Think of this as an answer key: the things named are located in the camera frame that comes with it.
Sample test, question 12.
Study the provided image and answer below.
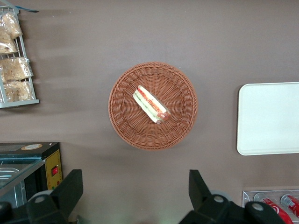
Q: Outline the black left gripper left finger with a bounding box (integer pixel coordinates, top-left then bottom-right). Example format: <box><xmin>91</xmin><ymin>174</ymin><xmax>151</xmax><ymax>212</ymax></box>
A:
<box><xmin>26</xmin><ymin>169</ymin><xmax>84</xmax><ymax>224</ymax></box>

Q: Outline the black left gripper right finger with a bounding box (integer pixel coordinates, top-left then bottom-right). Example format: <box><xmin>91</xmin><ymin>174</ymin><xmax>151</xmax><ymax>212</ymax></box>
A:
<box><xmin>178</xmin><ymin>169</ymin><xmax>245</xmax><ymax>224</ymax></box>

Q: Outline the cream plastic tray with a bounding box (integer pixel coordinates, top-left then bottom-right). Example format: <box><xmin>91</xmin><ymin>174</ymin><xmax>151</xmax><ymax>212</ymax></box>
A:
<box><xmin>236</xmin><ymin>82</ymin><xmax>299</xmax><ymax>156</ymax></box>

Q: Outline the black sealing machine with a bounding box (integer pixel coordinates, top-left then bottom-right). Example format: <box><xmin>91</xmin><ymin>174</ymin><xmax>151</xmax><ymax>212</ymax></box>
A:
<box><xmin>0</xmin><ymin>141</ymin><xmax>64</xmax><ymax>209</ymax></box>

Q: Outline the clear acrylic bottle rack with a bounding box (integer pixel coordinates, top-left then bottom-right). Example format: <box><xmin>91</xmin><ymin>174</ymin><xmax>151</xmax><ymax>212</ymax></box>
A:
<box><xmin>242</xmin><ymin>190</ymin><xmax>299</xmax><ymax>224</ymax></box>

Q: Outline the steel warmer pan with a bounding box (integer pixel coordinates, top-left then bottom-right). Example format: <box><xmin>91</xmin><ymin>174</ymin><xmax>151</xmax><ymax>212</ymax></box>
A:
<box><xmin>0</xmin><ymin>167</ymin><xmax>21</xmax><ymax>189</ymax></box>

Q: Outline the red cola bottle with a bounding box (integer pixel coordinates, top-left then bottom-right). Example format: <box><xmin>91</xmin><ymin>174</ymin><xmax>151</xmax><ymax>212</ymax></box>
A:
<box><xmin>253</xmin><ymin>193</ymin><xmax>294</xmax><ymax>224</ymax></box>
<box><xmin>280</xmin><ymin>195</ymin><xmax>299</xmax><ymax>217</ymax></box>

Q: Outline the round brown wicker basket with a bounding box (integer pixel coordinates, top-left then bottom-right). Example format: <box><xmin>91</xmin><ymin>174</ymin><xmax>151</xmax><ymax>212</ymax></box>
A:
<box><xmin>107</xmin><ymin>61</ymin><xmax>199</xmax><ymax>151</ymax></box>

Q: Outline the wrapped triangle sandwich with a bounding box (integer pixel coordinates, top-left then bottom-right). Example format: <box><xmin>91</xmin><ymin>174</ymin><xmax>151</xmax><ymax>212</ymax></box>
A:
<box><xmin>132</xmin><ymin>84</ymin><xmax>171</xmax><ymax>125</ymax></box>

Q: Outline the clear bag of crackers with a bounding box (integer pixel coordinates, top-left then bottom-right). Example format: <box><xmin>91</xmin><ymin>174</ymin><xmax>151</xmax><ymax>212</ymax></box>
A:
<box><xmin>2</xmin><ymin>80</ymin><xmax>33</xmax><ymax>103</ymax></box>
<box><xmin>0</xmin><ymin>32</ymin><xmax>19</xmax><ymax>55</ymax></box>
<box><xmin>1</xmin><ymin>13</ymin><xmax>23</xmax><ymax>39</ymax></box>
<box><xmin>0</xmin><ymin>57</ymin><xmax>34</xmax><ymax>82</ymax></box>

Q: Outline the grey wire rack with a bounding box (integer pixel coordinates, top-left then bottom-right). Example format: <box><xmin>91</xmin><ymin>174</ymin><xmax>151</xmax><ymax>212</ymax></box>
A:
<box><xmin>0</xmin><ymin>6</ymin><xmax>40</xmax><ymax>109</ymax></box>

